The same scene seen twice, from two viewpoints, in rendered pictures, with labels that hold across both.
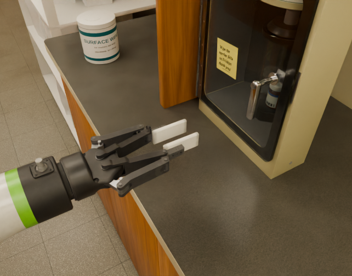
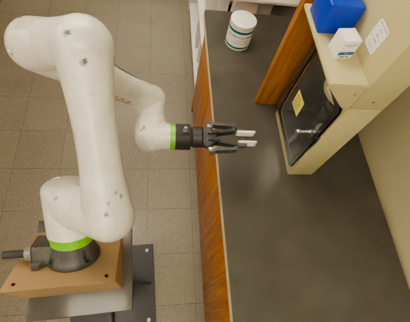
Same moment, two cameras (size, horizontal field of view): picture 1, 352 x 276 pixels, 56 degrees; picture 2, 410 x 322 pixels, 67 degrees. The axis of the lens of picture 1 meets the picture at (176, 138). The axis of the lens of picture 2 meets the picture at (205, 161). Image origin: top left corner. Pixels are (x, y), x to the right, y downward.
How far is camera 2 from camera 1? 0.57 m
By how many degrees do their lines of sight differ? 20
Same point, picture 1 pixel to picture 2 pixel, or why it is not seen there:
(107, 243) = (186, 153)
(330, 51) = (340, 135)
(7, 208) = (167, 141)
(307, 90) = (322, 145)
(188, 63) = (281, 85)
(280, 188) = (289, 181)
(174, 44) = (277, 74)
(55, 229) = not seen: hidden behind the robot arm
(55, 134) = (181, 59)
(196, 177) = (250, 154)
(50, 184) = (186, 138)
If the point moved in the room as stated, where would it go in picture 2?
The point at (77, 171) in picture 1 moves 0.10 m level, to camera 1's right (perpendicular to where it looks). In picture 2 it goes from (197, 137) to (223, 150)
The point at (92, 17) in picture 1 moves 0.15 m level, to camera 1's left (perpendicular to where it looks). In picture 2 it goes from (241, 19) to (214, 6)
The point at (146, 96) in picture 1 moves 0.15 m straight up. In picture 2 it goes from (249, 89) to (258, 67)
